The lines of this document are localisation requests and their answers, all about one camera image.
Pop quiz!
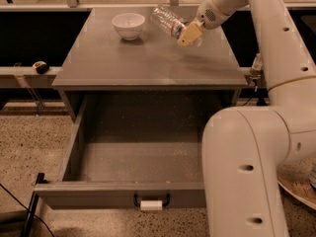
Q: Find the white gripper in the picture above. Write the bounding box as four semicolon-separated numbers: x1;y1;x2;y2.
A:
178;0;230;47

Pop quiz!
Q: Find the clear plastic water bottle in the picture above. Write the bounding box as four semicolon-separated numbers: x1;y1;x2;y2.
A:
150;6;190;42

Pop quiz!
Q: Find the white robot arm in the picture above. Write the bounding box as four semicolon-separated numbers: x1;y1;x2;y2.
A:
194;0;316;237

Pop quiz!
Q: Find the clear bottle on ledge left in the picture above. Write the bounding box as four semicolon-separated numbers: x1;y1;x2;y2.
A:
250;53;264;78

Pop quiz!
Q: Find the grey cabinet with flat top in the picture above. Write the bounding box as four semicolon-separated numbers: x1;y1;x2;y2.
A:
52;6;247;92

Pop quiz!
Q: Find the open grey top drawer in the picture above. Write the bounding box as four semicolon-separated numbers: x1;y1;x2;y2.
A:
33;92;211;210

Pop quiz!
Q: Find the white ceramic bowl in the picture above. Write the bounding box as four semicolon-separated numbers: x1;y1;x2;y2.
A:
112;13;146;40

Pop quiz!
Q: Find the black and yellow tape measure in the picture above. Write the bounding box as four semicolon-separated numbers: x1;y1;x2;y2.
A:
33;61;49;74

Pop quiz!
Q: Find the tan sneaker shoe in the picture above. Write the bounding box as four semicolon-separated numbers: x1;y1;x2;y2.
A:
277;176;316;210

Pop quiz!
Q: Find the black stand at lower left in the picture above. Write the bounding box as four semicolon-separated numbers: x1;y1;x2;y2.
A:
0;171;56;237

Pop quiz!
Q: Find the black and white drawer handle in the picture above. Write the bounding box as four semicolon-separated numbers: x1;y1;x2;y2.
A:
133;194;171;211

